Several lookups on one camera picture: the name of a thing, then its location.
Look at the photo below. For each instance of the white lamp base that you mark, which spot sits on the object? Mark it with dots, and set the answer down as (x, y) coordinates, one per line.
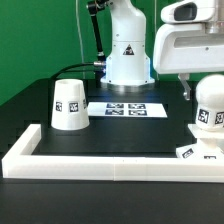
(208, 145)

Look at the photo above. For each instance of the white U-shaped fence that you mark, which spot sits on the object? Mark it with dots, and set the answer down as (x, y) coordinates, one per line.
(21, 162)

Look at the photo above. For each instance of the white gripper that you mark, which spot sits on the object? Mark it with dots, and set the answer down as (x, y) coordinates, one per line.
(187, 48)

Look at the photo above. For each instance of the white lamp shade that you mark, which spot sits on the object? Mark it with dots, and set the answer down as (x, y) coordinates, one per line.
(69, 111)

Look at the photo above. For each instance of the white marker sheet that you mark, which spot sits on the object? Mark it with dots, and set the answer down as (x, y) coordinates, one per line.
(151, 110)

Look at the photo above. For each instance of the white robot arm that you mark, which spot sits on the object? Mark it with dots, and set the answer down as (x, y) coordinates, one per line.
(128, 68)

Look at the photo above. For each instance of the white lamp bulb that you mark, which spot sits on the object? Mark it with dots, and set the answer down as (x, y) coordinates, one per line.
(210, 99)

